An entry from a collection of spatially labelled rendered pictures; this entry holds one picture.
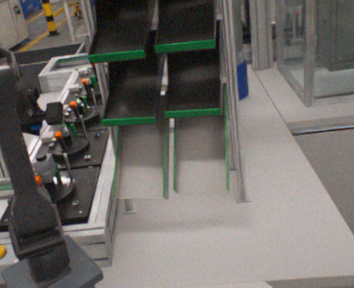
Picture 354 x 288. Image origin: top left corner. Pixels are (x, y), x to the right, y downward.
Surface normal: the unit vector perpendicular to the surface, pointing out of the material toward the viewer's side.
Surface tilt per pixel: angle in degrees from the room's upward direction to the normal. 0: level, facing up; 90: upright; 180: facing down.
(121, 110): 25
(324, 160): 90
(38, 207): 71
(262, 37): 90
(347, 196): 90
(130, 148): 45
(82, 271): 0
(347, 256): 0
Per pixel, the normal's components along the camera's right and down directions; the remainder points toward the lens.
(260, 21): -0.06, 0.40
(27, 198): 0.20, 0.02
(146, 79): -0.25, -0.64
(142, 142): -0.29, -0.34
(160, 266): -0.17, -0.90
